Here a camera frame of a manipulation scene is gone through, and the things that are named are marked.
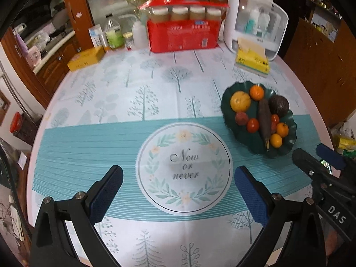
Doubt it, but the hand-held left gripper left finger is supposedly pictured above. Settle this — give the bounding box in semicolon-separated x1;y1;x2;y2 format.
29;165;123;267

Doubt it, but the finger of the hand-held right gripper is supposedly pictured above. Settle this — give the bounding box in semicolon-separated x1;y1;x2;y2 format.
292;148;338;190
316;144;347;171

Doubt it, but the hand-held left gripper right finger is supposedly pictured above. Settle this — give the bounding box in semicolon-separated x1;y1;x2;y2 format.
234;166;326;267

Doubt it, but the small orange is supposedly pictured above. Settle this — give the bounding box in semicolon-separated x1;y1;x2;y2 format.
270;133;283;148
249;85;265;101
276;122;289;138

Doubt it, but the dark green scalloped plate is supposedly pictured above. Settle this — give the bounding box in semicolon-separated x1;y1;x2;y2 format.
220;81;297;156

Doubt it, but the dark purple eggplant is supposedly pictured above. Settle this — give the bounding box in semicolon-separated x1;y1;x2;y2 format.
257;98;272;151

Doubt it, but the dark avocado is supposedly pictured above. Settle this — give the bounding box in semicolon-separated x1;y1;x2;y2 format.
268;95;290;116

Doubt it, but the yellow citrus fruit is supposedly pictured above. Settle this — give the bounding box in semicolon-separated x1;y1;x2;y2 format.
230;91;251;112

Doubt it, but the yellow green plastic bag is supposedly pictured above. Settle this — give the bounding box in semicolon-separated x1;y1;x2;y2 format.
330;121;356;156

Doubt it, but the wooden cabinet with shelves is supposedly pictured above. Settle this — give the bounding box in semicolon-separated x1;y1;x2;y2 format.
284;0;356;128

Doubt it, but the red lidded container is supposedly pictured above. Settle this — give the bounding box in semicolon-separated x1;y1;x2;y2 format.
10;112;36;145

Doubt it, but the yellow tissue pack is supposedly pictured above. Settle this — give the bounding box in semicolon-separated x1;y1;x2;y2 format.
234;37;271;75

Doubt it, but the yellow cardboard box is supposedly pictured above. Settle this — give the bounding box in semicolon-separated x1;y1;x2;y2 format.
67;47;105;72

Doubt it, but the wooden kitchen counter cabinet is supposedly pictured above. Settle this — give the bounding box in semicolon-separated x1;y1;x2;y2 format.
0;0;92;101

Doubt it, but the clear drinking glass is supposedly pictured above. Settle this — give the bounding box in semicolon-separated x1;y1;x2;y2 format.
98;32;109;51

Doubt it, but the green-liquid plastic bottle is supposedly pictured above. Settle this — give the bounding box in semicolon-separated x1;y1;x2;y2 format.
106;29;124;50

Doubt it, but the small gold lid jar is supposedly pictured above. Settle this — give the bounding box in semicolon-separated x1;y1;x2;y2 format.
123;31;134;51

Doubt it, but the white cosmetics organizer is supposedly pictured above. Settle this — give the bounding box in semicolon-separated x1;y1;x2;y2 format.
222;0;289;62

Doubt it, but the white plastic bottle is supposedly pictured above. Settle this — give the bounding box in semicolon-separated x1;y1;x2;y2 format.
132;21;147;49

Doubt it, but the white and blue box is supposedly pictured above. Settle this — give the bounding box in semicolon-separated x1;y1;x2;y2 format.
88;24;105;48

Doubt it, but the clear plastic bottle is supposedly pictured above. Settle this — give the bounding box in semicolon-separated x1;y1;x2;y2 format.
104;13;121;34

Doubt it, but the red carton box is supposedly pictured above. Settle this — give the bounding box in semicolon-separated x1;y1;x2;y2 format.
138;0;230;53

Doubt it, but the beige glass jar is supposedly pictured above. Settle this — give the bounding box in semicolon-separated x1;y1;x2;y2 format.
152;6;170;23
171;6;190;21
206;6;222;20
190;6;207;20

